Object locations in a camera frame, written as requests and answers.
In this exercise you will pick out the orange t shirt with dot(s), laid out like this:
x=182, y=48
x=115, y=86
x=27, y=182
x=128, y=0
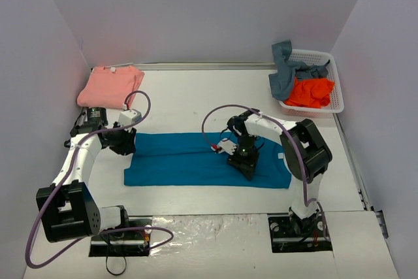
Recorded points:
x=311, y=93

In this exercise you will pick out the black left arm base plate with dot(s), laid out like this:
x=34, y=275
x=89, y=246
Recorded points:
x=121, y=244

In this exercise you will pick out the teal blue t shirt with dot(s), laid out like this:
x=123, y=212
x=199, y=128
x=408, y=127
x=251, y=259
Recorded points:
x=185, y=159

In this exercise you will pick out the grey t shirt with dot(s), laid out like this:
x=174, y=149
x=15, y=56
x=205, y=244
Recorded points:
x=282, y=81

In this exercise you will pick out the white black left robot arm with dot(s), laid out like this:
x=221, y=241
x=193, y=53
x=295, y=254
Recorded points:
x=69, y=210

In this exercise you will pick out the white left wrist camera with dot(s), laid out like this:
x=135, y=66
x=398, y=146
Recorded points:
x=129, y=117

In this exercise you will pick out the white plastic laundry basket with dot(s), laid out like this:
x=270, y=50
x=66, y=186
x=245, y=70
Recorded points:
x=336, y=105

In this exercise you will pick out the pink t shirt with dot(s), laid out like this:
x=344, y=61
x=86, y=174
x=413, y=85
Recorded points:
x=108, y=87

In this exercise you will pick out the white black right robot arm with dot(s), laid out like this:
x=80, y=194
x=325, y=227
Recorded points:
x=306, y=155

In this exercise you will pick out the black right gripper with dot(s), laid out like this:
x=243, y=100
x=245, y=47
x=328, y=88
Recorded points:
x=243, y=163

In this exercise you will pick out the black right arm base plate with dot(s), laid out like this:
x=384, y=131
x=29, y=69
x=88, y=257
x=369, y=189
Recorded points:
x=289, y=234

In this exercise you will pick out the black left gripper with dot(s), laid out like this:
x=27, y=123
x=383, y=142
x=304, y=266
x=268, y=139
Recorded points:
x=123, y=140

